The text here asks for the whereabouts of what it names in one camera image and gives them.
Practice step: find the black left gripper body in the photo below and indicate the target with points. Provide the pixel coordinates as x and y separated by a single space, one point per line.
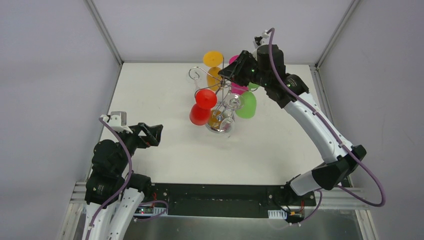
139 135

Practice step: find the magenta wine glass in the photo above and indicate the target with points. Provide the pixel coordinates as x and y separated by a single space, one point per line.
235 88

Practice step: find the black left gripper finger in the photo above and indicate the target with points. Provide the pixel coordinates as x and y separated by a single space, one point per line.
154 140
155 129

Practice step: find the chrome wine glass rack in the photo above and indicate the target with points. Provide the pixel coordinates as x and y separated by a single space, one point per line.
216 117

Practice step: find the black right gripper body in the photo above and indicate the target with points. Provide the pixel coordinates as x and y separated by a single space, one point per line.
244 66

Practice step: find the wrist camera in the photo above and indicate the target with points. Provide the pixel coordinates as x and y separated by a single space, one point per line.
117 120
260 40

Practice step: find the red wine glass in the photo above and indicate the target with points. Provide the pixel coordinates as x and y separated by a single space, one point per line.
205 100

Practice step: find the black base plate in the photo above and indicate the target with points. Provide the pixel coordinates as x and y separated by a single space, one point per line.
226 201

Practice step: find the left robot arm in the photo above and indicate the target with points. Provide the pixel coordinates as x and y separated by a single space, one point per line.
113 190

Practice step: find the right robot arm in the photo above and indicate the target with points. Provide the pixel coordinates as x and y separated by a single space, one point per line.
267 69

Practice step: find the orange wine glass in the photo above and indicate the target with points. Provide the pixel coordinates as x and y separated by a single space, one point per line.
213 59

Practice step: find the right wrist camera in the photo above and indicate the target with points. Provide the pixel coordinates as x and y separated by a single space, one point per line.
260 40

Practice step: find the green wine glass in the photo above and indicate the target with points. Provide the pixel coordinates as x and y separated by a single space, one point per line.
249 105

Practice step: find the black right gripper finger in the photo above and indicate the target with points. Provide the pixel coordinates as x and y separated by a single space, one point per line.
230 71
232 78

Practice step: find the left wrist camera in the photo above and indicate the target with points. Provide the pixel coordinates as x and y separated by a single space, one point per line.
117 120

